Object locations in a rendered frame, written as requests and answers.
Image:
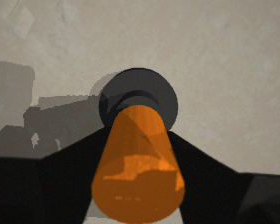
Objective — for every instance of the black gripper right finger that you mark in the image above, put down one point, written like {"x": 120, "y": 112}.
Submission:
{"x": 214, "y": 192}

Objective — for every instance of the orange knob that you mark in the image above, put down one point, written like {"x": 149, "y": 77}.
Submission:
{"x": 138, "y": 180}

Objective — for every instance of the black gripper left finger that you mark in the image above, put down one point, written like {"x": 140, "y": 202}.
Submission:
{"x": 57, "y": 187}

